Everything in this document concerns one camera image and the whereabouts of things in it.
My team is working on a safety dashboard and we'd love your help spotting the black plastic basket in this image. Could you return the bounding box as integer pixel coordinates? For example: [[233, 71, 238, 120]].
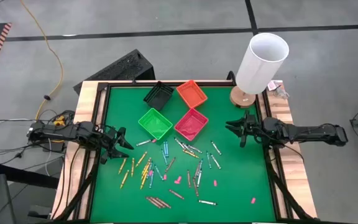
[[143, 81, 175, 111]]

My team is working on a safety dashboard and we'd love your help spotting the black perforated computer case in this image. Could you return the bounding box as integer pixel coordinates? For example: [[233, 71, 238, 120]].
[[73, 49, 156, 96]]

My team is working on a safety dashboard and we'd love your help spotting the pink white card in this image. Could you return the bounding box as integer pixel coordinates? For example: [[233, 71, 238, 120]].
[[267, 80, 284, 91]]

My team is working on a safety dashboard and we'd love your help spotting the black floor beam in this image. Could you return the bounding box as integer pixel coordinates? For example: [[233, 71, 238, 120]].
[[0, 161, 60, 190]]

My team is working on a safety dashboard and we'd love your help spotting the green table mat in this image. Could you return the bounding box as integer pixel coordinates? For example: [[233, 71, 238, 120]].
[[89, 86, 277, 223]]

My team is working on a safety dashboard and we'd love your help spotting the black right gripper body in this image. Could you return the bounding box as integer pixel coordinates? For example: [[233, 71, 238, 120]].
[[239, 110, 264, 149]]

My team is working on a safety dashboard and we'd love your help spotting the yellow power strip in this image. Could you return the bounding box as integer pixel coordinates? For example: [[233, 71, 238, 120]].
[[53, 114, 67, 127]]

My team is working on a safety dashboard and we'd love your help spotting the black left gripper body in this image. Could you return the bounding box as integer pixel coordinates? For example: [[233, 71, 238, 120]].
[[98, 124, 127, 165]]

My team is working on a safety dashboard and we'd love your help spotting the black metal table frame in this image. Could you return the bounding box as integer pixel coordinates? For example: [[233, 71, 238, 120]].
[[50, 79, 319, 224]]

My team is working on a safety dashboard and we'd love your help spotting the white shade wooden base lamp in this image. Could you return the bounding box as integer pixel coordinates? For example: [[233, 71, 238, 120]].
[[229, 32, 290, 109]]

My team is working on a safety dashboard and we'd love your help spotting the yellow cable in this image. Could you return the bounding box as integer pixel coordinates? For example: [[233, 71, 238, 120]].
[[19, 0, 65, 121]]

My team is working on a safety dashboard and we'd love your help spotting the orange plastic basket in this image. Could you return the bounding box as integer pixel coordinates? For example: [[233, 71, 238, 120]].
[[175, 80, 208, 109]]

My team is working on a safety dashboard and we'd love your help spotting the red plastic basket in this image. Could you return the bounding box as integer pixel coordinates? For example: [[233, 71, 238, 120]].
[[174, 108, 209, 142]]

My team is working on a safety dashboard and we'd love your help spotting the green plastic basket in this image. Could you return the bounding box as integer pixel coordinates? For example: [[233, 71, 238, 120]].
[[137, 108, 173, 141]]

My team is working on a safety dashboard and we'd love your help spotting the clear plastic bag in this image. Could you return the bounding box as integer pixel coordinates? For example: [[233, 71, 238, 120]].
[[273, 88, 291, 100]]

